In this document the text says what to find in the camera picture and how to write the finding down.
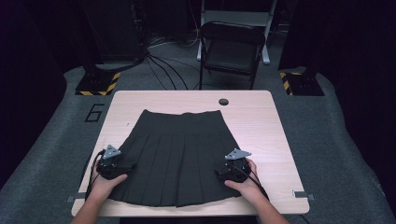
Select person's left hand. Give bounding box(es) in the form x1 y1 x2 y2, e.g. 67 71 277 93
89 160 129 201

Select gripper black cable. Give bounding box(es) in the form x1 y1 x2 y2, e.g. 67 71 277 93
84 148 106 201
229 161 271 202

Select black folding chair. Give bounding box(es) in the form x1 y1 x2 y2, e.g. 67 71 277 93
198 21 267 91

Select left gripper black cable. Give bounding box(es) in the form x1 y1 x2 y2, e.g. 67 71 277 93
84 148 106 201

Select person's right hand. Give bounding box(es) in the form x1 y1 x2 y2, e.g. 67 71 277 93
223 158 266 203

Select bundle of black floor cables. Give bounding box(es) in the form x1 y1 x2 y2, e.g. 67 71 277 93
145 50 201 91

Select white metal desk frame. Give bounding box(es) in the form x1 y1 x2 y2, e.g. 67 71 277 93
196 0 278 65

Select dark pleated skirt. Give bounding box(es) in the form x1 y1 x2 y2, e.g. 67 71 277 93
106 108 245 208

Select grey tape strip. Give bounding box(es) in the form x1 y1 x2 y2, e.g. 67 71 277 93
291 189 316 202
65 191 90 203

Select black stand base yellow stripes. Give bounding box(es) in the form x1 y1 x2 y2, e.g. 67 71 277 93
75 63 121 97
278 66 325 97

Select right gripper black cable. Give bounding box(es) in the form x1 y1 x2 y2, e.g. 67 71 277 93
229 161 271 202

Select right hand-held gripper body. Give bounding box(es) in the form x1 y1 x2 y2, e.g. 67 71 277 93
218 147 252 184

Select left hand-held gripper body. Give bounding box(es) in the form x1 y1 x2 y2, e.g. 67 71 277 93
95 144 134 181

